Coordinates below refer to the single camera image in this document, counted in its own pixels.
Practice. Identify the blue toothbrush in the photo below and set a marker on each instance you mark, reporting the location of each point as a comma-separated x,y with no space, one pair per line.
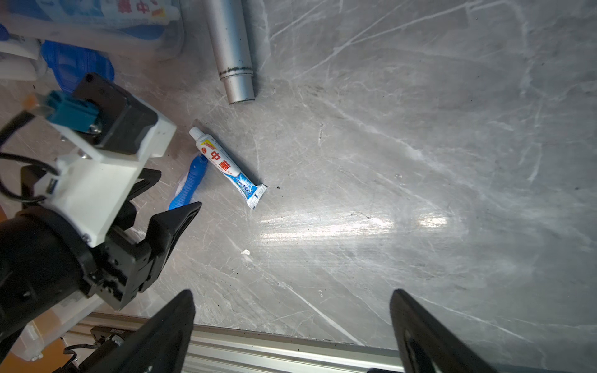
189,182

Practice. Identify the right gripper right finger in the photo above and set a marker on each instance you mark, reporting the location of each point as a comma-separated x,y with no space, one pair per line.
424,344

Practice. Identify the blue lid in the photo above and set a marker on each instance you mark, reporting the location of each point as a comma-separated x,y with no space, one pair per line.
71,64

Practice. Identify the toothpaste tube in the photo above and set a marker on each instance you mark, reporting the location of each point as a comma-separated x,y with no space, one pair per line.
223,162

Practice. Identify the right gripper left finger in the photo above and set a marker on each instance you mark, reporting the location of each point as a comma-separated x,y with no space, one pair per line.
160,345

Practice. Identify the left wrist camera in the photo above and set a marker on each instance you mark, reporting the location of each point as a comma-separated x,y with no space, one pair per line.
115,134

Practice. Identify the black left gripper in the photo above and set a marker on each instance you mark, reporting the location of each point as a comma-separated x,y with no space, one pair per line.
44,260

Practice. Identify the aluminium front rail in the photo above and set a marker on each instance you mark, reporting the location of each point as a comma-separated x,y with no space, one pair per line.
215,349

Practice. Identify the silver microphone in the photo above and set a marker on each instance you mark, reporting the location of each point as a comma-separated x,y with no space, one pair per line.
228,33

